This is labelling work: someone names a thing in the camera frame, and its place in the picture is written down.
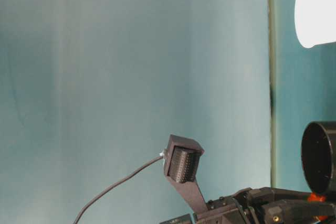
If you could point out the white paper cup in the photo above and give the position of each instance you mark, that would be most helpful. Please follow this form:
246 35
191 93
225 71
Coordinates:
315 11

